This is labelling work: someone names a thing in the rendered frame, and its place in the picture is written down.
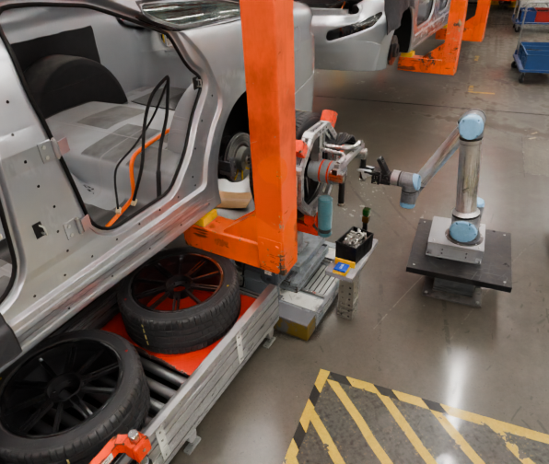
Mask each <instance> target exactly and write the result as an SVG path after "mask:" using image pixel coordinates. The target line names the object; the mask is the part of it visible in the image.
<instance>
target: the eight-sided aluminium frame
mask: <svg viewBox="0 0 549 464"><path fill-rule="evenodd" d="M323 132H325V137H326V138H327V140H328V144H329V145H334V143H335V139H336V136H337V133H336V131H335V130H334V128H333V127H332V124H331V123H330V122H327V121H322V120H320V121H318V122H317V123H316V124H314V125H313V126H312V127H310V128H309V129H308V130H307V131H305V133H304V134H303V135H302V137H301V138H302V139H301V141H304V142H305V143H306V144H307V146H308V147H309V149H308V152H307V154H306V157H305V158H302V160H301V157H296V172H297V209H299V211H300V212H301V213H302V214H304V215H309V216H314V215H315V214H316V213H317V212H318V198H319V197H320V196H322V195H330V192H331V189H332V186H333V185H332V184H328V186H327V189H326V192H324V191H325V188H326V185H327V183H322V185H321V189H320V192H319V194H318V196H317V197H316V198H315V199H314V200H313V201H312V202H311V203H310V204H306V203H305V201H304V171H305V167H306V165H307V162H308V159H309V156H310V151H311V148H312V146H313V143H314V141H315V139H317V138H318V137H319V135H321V134H323ZM300 160H301V163H300ZM299 163H300V165H299Z"/></svg>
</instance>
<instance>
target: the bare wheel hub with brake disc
mask: <svg viewBox="0 0 549 464"><path fill-rule="evenodd" d="M247 155H251V141H250V136H249V135H248V134H247V133H237V134H235V135H234V136H233V137H232V138H231V140H230V141H229V143H228V146H227V149H226V153H225V158H224V161H227V162H228V160H229V159H230V158H231V157H235V158H236V164H235V166H234V168H236V169H238V170H239V172H238V175H237V178H236V180H234V178H235V177H234V178H233V177H230V176H227V177H228V178H229V179H230V180H231V181H235V182H241V181H242V180H241V171H242V170H243V180H245V179H246V177H247V176H248V175H249V170H248V169H246V168H249V167H250V164H248V165H247V164H246V163H245V157H246V156H247Z"/></svg>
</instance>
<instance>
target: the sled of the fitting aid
mask: <svg viewBox="0 0 549 464"><path fill-rule="evenodd" d="M328 252H329V244H325V243H323V244H322V245H321V247H320V248H319V249H318V251H317V252H316V253H315V254H314V256H313V257H312V258H311V259H310V261H309V262H308V263H307V265H306V266H305V267H304V268H303V269H302V271H301V272H300V273H298V272H295V271H292V270H289V271H290V272H289V273H288V275H287V277H286V278H285V279H284V281H283V282H282V283H281V284H280V285H279V287H280V288H283V289H286V290H288V291H291V292H294V293H298V291H299V290H300V289H301V287H302V286H303V285H304V283H306V282H307V280H308V279H309V278H310V276H311V275H312V274H313V272H314V271H315V270H316V268H317V267H318V266H319V265H320V263H321V262H322V260H323V259H324V258H325V256H326V255H327V254H328Z"/></svg>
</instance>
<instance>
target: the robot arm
mask: <svg viewBox="0 0 549 464"><path fill-rule="evenodd" d="M485 121H486V116H485V113H484V111H483V110H481V109H478V108H473V109H469V110H467V111H466V112H465V113H464V114H463V115H462V116H461V117H460V118H459V120H458V121H457V124H458V125H457V127H456V128H455V129H454V130H453V131H452V133H451V134H450V135H449V136H448V138H447V139H446V140H445V141H444V142H443V144H442V145H441V146H440V147H439V148H438V150H437V151H436V152H435V153H434V155H433V156H432V157H431V158H430V159H429V160H428V161H427V162H426V163H425V165H424V166H423V167H422V168H421V169H420V171H419V172H418V173H417V174H415V173H409V172H403V171H399V170H394V171H390V170H389V168H388V166H387V164H386V162H385V160H384V158H383V156H381V157H378V158H377V161H378V163H379V165H380V168H379V167H376V166H366V169H364V168H359V169H358V171H360V172H361V174H362V178H363V179H365V178H366V177H367V176H371V175H372V177H371V183H373V182H375V181H376V182H377V183H373V184H378V185H380V184H384V185H389V186H390V185H395V186H400V187H402V193H401V200H400V206H401V207H403V208H406V209H412V208H414V207H415V201H416V199H417V197H418V195H419V193H420V192H421V191H422V190H423V189H424V188H425V187H426V185H427V184H428V183H429V181H430V180H431V179H432V178H433V177H434V176H435V175H436V173H437V172H438V171H439V170H440V169H441V168H442V166H443V165H444V164H445V163H446V162H447V161H448V160H449V158H450V157H451V156H452V155H453V154H454V153H455V151H456V150H457V149H458V148H460V149H459V165H458V180H457V197H456V207H455V208H453V209H452V214H451V225H450V230H449V234H448V235H449V237H450V238H451V239H452V240H454V241H456V242H458V243H461V244H474V243H477V242H478V241H479V240H480V237H481V235H480V230H479V226H480V223H481V219H482V215H483V211H484V208H485V201H484V200H483V199H481V198H479V197H477V196H478V185H479V174H480V163H481V151H482V140H483V135H484V126H485Z"/></svg>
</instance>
